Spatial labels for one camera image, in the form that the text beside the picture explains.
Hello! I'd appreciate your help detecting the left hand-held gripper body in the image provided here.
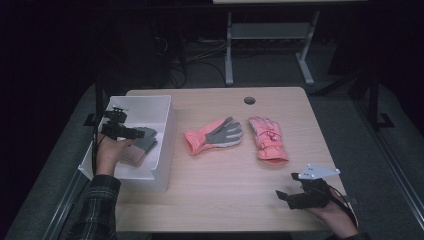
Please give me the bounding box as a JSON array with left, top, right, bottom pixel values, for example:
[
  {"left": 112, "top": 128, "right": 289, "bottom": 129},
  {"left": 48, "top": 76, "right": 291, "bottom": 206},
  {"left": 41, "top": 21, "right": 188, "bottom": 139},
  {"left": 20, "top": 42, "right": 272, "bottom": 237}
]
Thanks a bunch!
[{"left": 100, "top": 105, "right": 135, "bottom": 141}]

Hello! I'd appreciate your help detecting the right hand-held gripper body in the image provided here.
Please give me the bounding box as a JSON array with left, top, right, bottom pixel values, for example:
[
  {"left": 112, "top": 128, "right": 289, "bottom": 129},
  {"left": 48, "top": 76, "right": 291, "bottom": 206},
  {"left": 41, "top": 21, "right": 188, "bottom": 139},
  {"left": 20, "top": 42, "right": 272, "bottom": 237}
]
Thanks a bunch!
[{"left": 287, "top": 163, "right": 341, "bottom": 211}]

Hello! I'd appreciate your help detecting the white box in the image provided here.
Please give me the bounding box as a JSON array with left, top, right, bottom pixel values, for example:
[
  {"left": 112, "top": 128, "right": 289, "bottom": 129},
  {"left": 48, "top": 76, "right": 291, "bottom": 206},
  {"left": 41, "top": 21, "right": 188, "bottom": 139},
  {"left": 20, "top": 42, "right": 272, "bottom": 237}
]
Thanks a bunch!
[{"left": 77, "top": 95, "right": 178, "bottom": 193}]

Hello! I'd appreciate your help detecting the person's left hand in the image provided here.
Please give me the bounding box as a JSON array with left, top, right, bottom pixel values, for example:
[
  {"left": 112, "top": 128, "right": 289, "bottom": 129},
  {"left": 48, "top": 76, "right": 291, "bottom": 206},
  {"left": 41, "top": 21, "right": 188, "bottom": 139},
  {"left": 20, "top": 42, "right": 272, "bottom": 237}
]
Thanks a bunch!
[{"left": 94, "top": 134, "right": 137, "bottom": 178}]

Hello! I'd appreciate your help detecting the person's right hand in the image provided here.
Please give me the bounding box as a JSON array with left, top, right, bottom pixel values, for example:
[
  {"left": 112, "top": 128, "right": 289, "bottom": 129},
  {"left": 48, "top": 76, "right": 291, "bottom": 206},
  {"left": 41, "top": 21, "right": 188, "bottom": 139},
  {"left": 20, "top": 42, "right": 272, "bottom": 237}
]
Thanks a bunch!
[{"left": 308, "top": 189, "right": 360, "bottom": 238}]

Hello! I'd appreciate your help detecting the black metal stand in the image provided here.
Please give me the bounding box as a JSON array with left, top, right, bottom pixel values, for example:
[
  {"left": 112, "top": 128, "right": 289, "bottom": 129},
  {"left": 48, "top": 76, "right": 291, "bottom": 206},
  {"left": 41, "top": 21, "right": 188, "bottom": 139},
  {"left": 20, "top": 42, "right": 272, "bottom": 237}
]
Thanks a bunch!
[
  {"left": 83, "top": 74, "right": 108, "bottom": 128},
  {"left": 365, "top": 71, "right": 396, "bottom": 132}
]

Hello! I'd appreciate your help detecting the pink patterned ski glove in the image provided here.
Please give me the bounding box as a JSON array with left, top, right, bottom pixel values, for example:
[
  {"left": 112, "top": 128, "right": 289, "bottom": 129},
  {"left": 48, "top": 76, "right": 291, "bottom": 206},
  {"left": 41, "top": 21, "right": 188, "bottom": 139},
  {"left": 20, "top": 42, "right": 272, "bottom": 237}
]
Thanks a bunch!
[{"left": 248, "top": 115, "right": 290, "bottom": 166}]

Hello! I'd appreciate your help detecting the pink glove with grey palm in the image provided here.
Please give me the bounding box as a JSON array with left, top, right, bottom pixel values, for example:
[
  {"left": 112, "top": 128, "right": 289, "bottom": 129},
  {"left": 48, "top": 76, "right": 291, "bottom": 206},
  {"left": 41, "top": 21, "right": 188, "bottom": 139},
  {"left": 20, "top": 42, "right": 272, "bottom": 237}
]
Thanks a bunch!
[{"left": 183, "top": 116, "right": 244, "bottom": 157}]

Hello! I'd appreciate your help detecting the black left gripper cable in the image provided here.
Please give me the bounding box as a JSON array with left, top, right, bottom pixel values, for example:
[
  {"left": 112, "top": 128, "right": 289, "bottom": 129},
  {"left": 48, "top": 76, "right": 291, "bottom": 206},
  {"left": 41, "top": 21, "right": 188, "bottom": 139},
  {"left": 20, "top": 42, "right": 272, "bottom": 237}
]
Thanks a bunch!
[{"left": 91, "top": 110, "right": 108, "bottom": 176}]

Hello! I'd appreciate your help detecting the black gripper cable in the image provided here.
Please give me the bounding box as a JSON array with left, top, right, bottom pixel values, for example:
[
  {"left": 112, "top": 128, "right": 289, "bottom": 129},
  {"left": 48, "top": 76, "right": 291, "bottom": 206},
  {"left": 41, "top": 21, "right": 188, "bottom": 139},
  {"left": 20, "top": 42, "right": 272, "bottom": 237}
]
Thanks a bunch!
[
  {"left": 91, "top": 110, "right": 108, "bottom": 176},
  {"left": 328, "top": 184, "right": 360, "bottom": 228}
]

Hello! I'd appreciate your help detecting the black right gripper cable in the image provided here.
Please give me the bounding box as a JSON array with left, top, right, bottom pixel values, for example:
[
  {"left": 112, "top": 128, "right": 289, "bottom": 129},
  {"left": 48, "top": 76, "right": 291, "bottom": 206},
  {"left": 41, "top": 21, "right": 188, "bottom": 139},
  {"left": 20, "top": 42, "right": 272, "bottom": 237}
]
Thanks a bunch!
[{"left": 328, "top": 184, "right": 360, "bottom": 228}]

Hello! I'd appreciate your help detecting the bundle of floor cables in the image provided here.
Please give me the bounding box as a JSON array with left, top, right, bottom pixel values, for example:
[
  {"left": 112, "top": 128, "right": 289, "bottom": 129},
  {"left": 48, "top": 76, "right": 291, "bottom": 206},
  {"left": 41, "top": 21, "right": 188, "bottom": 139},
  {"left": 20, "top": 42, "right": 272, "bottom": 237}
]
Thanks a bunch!
[{"left": 151, "top": 34, "right": 228, "bottom": 90}]

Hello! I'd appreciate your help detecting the grey metal table frame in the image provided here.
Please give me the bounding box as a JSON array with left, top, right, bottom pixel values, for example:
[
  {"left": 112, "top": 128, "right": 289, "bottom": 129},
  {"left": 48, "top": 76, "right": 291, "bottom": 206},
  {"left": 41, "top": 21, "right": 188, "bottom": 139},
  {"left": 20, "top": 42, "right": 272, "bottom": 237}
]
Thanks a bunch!
[{"left": 224, "top": 9, "right": 321, "bottom": 86}]

